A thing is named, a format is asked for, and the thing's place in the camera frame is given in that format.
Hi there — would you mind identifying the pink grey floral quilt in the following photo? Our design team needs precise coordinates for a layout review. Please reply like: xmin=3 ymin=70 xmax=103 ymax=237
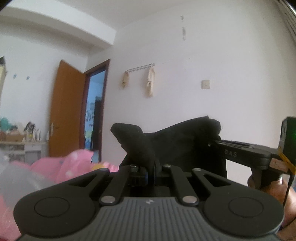
xmin=0 ymin=150 xmax=57 ymax=241

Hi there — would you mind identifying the teal plush toy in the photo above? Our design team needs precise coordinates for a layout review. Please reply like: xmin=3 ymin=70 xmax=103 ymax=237
xmin=0 ymin=116 xmax=12 ymax=132

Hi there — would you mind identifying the black t-shirt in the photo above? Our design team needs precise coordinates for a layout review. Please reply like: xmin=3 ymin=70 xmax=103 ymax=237
xmin=110 ymin=115 xmax=229 ymax=187

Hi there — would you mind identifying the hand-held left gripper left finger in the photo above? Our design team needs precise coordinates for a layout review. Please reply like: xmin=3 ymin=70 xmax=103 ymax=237
xmin=68 ymin=164 xmax=148 ymax=206

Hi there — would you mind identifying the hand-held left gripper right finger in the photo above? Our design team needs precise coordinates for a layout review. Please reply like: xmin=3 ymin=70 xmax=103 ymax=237
xmin=153 ymin=164 xmax=232 ymax=206

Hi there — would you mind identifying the black cable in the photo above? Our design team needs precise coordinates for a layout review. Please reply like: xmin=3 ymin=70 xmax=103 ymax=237
xmin=282 ymin=173 xmax=293 ymax=207

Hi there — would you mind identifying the white dresser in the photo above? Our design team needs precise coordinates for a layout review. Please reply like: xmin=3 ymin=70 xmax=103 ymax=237
xmin=0 ymin=140 xmax=47 ymax=165

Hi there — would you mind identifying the wall hook rack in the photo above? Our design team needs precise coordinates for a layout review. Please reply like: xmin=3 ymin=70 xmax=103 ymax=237
xmin=125 ymin=62 xmax=155 ymax=73

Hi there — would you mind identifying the wooden door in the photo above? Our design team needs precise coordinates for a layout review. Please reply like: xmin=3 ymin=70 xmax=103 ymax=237
xmin=49 ymin=59 xmax=111 ymax=163

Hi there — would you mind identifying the cardboard box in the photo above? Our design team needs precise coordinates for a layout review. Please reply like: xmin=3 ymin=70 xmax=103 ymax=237
xmin=4 ymin=133 xmax=24 ymax=142

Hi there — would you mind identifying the person's right hand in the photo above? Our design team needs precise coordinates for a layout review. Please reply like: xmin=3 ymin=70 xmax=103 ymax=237
xmin=247 ymin=176 xmax=296 ymax=241

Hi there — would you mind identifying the yellow rubber band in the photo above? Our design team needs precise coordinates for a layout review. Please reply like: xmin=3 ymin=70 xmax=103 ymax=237
xmin=278 ymin=151 xmax=296 ymax=168

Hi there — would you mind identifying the pink dotted cushion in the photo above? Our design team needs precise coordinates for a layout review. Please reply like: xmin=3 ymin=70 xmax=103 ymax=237
xmin=30 ymin=149 xmax=120 ymax=184

